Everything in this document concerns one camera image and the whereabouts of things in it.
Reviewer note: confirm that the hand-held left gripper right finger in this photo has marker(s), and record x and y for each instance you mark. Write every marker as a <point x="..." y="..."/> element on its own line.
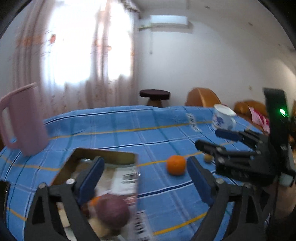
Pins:
<point x="200" y="183"/>

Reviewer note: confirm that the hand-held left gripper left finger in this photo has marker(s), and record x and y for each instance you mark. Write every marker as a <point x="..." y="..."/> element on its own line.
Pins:
<point x="91" y="180"/>

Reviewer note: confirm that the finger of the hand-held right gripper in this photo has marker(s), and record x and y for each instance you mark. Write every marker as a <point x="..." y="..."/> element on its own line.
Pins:
<point x="227" y="135"/>
<point x="208" y="147"/>

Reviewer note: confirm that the small orange fruit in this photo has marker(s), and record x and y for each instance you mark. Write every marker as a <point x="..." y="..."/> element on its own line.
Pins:
<point x="95" y="201"/>

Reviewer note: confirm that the orange tangerine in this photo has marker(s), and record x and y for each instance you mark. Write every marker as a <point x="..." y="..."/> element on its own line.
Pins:
<point x="175" y="164"/>

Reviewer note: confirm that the metal tin box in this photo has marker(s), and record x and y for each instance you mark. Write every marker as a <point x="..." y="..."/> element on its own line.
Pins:
<point x="122" y="183"/>

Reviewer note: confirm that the round purple passion fruit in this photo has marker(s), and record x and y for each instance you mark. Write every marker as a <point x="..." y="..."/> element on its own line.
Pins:
<point x="113" y="210"/>

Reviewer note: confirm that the person's right forearm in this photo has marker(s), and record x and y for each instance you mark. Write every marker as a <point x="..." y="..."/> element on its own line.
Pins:
<point x="282" y="213"/>

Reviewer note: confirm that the small light brown fruit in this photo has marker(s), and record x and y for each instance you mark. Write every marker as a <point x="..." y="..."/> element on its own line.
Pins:
<point x="208" y="158"/>

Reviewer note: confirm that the white cup with blue print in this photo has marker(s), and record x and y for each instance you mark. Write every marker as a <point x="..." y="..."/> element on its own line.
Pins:
<point x="222" y="120"/>

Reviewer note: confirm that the brown leather sofa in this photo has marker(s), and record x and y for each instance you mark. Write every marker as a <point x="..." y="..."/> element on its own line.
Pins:
<point x="242" y="107"/>

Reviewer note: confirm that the pink patterned cloth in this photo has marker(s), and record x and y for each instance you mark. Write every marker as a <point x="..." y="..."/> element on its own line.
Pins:
<point x="256" y="115"/>

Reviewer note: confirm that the brown leather armchair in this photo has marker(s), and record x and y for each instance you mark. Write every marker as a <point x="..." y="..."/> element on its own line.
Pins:
<point x="201" y="97"/>

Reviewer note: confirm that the blue plaid tablecloth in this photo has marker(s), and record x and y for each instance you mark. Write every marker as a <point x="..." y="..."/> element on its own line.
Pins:
<point x="115" y="129"/>

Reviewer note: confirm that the dark round wooden stool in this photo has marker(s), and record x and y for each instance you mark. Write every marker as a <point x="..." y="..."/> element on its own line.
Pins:
<point x="154" y="93"/>

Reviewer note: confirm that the sheer floral curtain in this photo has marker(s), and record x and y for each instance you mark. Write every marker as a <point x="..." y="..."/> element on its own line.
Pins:
<point x="104" y="92"/>

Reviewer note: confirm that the pink electric kettle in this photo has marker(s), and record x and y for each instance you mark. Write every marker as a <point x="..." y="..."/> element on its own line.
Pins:
<point x="25" y="120"/>

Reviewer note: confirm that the white wall air conditioner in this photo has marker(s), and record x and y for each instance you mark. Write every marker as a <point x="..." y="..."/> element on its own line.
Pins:
<point x="168" y="20"/>

